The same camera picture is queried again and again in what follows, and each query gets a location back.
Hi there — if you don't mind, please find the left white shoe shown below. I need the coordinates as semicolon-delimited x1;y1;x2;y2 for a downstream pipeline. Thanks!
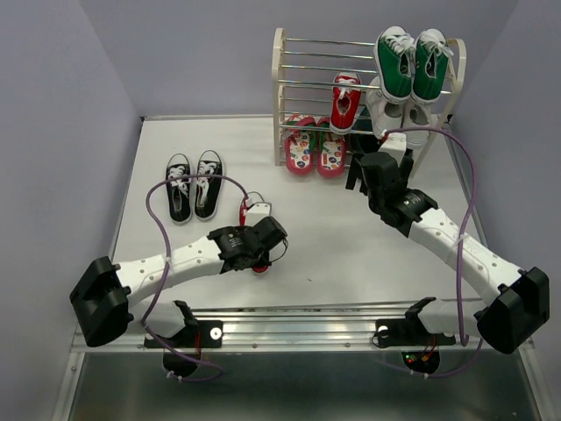
366;89;404;139

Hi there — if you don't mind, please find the dark green shoe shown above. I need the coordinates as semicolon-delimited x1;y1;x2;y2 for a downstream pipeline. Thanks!
348;114;380;162
400;148;415;180

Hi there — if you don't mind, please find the white shoe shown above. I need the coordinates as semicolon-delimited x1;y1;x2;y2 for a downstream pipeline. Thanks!
366;89;404;139
401;100;433;150

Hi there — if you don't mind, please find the left dark green shoe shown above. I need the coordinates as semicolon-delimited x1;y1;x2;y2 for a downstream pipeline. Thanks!
348;114;380;162

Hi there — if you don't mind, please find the right black sneaker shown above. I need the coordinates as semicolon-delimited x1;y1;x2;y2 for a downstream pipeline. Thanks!
195;150;225;220

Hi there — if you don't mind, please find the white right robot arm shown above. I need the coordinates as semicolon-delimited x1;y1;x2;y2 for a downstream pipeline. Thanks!
345;152;550;354

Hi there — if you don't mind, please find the right dark green shoe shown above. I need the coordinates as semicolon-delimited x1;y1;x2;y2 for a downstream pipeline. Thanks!
400;148;415;180

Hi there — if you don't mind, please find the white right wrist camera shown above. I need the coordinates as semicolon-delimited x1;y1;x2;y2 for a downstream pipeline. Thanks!
379;132;407;164

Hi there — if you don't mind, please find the red sneaker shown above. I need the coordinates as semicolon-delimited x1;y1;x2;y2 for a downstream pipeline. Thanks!
238;192;275;276
330;71;361;135

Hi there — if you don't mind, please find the left green sneaker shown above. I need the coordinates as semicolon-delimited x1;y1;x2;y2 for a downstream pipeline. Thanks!
373;25;414;103

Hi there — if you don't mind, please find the green sneaker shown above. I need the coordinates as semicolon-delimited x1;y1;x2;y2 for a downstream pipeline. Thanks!
373;25;414;103
412;28;453;105

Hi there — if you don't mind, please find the black sneaker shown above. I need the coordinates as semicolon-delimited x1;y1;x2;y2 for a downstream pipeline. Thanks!
195;150;225;220
166;153;192;225

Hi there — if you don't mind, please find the cream metal shoe shelf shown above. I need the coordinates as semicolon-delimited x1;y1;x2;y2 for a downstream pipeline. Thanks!
272;28;466;175

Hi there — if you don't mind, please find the pink patterned sandal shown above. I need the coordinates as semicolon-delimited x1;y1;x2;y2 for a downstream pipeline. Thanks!
316;117;347;178
283;114;316;175

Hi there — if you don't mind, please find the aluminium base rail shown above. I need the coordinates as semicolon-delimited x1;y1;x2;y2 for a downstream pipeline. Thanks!
69;297;536;353

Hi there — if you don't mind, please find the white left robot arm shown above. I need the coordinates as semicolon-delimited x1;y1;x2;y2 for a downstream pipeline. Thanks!
69;216;288;347

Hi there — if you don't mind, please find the left black sneaker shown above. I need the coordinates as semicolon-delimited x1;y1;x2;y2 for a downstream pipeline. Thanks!
166;153;192;225

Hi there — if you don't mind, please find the right green sneaker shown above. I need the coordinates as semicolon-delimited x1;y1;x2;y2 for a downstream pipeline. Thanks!
412;28;453;105

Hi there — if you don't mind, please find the right white shoe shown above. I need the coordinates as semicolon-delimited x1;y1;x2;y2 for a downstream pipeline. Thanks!
401;100;433;150

